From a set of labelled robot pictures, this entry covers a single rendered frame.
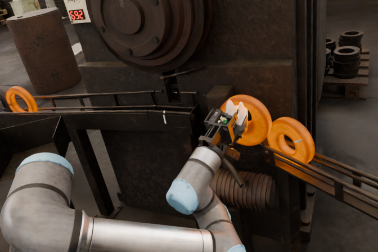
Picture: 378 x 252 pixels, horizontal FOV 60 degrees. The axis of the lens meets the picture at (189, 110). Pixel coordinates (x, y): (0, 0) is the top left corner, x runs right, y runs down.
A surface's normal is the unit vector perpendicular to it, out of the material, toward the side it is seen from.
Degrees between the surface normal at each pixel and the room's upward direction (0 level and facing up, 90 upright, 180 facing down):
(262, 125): 90
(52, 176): 43
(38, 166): 16
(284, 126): 90
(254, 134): 90
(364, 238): 0
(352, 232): 0
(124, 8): 90
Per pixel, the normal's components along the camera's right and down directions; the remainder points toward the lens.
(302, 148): -0.80, 0.38
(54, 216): 0.40, -0.73
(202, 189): 0.72, -0.03
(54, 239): 0.22, -0.15
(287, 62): -0.17, -0.88
